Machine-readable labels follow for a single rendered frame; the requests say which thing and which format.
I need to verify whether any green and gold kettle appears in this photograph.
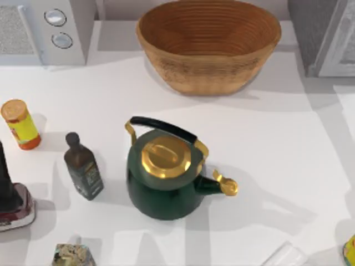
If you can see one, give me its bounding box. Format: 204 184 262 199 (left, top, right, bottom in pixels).
124 116 239 221

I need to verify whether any brown woven basket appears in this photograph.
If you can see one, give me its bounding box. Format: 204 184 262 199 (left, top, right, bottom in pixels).
135 0 282 97

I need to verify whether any dark olive oil bottle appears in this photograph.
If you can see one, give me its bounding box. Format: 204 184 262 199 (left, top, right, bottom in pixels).
64 132 105 201

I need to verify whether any round microwave knob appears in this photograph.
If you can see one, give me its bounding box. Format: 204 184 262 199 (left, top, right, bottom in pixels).
44 8 68 27
51 32 74 49

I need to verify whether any yellow and orange canister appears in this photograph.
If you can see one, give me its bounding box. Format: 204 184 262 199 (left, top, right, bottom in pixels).
1 99 42 151

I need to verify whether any mottled green brown carton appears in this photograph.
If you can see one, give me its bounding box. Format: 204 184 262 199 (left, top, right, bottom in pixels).
52 243 97 266

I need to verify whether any clear plastic wrapper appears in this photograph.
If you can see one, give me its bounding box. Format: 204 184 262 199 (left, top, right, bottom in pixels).
262 240 308 266

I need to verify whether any pale microwave oven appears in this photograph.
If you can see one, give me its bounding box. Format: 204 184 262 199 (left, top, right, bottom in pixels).
0 0 98 67

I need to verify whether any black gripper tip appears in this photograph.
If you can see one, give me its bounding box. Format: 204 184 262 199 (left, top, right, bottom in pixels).
0 141 23 214

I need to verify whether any yellow and green round object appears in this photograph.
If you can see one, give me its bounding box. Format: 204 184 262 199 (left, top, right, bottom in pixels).
342 234 355 266

